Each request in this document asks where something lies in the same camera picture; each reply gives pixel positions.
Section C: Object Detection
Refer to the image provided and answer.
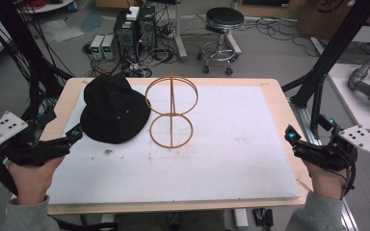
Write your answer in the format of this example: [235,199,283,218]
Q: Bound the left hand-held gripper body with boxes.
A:
[0,110,72,167]

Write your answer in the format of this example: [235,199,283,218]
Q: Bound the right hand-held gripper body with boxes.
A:
[293,123,370,173]

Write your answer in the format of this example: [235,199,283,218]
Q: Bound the black bucket hat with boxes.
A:
[79,72,152,144]

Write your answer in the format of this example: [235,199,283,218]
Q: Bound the person's right hand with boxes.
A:
[303,159,349,200]

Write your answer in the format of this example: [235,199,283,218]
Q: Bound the person's left hand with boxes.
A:
[7,155,66,205]

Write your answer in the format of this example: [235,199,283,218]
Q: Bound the white side table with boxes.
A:
[327,63,370,133]

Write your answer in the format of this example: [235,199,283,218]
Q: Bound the wooden table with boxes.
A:
[39,76,314,216]

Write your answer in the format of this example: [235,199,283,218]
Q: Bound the grey power supply unit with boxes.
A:
[101,34,118,61]
[90,34,106,60]

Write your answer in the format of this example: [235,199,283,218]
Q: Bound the white board mat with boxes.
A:
[46,84,302,205]

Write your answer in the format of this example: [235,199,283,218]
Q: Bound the clear plastic sheet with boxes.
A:
[40,18,85,43]

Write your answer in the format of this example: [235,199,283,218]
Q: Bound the white power strip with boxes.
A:
[232,208,250,229]

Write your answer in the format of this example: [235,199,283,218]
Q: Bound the cardboard box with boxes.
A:
[294,0,370,40]

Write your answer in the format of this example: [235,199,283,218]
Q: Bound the black computer tower green label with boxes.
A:
[113,13,140,63]

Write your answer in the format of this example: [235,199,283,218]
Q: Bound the round white table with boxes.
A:
[14,0,75,14]

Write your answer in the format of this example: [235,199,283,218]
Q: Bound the white box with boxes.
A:
[125,6,141,21]

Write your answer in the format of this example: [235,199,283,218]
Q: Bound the black round stool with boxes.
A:
[197,7,246,77]

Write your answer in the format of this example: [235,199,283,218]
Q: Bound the grey metal table leg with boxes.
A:
[172,0,189,63]

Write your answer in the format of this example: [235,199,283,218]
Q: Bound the aluminium rail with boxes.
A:
[288,97,360,231]

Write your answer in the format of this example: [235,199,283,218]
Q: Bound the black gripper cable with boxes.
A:
[341,165,357,198]

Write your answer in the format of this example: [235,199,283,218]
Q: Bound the black frame post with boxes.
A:
[281,0,370,140]

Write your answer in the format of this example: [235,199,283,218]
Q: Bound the black frame with cable bundle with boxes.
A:
[0,0,75,131]

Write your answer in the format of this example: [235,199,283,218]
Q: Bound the black device with wires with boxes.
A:
[251,207,275,231]

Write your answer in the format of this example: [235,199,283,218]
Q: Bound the wooden ring hat stand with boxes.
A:
[145,73,199,149]

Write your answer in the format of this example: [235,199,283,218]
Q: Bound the black floor cables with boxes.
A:
[242,15,317,58]

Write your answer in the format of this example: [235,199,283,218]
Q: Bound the tangle of floor cables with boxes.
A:
[82,30,181,79]

